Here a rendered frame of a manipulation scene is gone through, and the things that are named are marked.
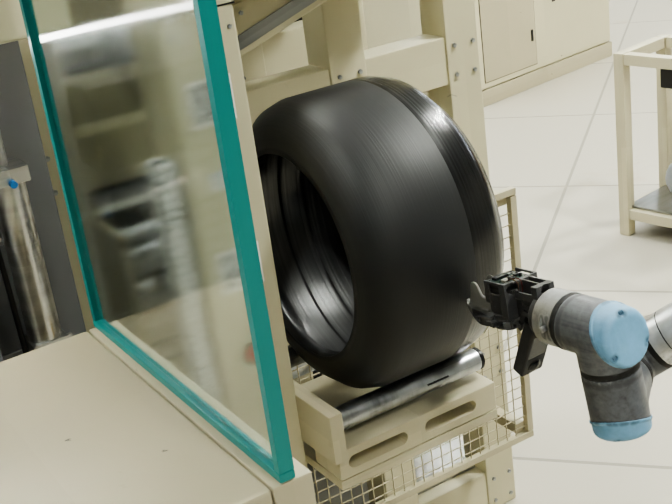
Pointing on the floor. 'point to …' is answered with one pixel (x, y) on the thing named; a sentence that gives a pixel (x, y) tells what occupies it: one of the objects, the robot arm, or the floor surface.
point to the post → (260, 224)
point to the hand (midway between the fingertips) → (474, 304)
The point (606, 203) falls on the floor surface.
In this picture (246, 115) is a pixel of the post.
